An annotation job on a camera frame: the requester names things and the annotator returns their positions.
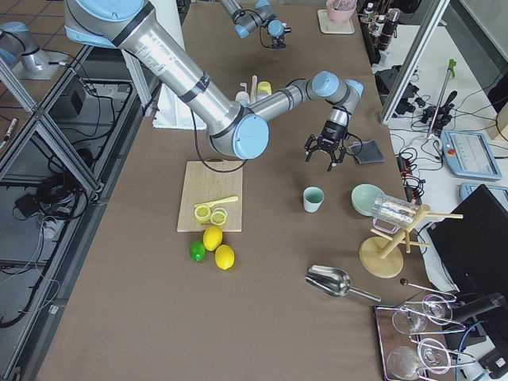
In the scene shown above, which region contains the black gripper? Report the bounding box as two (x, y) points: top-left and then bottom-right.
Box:
(271, 25), (291, 48)
(304, 121), (348, 171)

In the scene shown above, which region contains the green plastic cup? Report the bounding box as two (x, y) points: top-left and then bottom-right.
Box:
(302, 187), (325, 213)

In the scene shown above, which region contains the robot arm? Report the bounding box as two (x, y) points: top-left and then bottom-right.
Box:
(219, 0), (291, 50)
(64, 1), (363, 167)

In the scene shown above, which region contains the yellow plastic cup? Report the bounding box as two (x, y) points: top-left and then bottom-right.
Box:
(256, 81), (272, 97)

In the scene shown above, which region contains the grey folded cloth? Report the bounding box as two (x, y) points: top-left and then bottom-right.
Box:
(348, 140), (385, 165)

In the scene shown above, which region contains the cream plastic tray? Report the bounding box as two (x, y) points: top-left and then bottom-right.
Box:
(317, 10), (355, 35)

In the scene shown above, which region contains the green bowl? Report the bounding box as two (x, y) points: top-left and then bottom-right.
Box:
(351, 183), (384, 217)

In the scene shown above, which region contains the pink bowl with ice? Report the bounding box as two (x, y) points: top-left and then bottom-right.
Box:
(325, 0), (356, 23)

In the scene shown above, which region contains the glass pitcher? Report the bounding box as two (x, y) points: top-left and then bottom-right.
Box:
(371, 194), (419, 233)

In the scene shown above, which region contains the wooden mug tree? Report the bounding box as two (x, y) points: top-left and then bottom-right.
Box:
(359, 204), (464, 279)

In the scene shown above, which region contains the wooden cutting board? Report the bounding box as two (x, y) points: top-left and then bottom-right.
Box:
(177, 160), (243, 233)

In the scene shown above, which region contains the lemon slice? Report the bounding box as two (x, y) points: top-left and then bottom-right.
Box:
(194, 205), (211, 223)
(210, 207), (228, 226)

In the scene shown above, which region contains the yellow plastic knife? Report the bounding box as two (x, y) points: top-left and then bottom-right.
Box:
(194, 195), (239, 208)

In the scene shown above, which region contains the metal scoop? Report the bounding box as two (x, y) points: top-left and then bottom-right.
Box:
(305, 264), (381, 302)

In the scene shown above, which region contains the yellow lemon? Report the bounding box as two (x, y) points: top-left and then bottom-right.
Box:
(214, 244), (235, 270)
(202, 225), (223, 252)

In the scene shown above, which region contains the blue teach pendant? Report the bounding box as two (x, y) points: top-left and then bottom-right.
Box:
(440, 130), (502, 181)
(459, 183), (507, 202)

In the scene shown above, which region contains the green lime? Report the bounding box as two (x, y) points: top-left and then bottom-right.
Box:
(189, 241), (207, 262)

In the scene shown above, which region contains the metal pole tool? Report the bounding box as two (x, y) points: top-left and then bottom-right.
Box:
(425, 59), (456, 140)

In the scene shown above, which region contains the black monitor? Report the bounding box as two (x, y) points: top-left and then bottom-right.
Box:
(428, 185), (507, 295)

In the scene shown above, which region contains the wine glass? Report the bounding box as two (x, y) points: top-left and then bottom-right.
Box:
(386, 338), (452, 380)
(392, 294), (452, 335)

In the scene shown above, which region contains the white wire cup rack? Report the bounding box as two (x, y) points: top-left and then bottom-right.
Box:
(235, 75), (272, 106)

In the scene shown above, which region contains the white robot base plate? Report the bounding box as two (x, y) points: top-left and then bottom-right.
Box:
(152, 83), (206, 130)

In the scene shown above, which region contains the aluminium frame post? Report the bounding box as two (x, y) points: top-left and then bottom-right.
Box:
(379, 0), (450, 126)

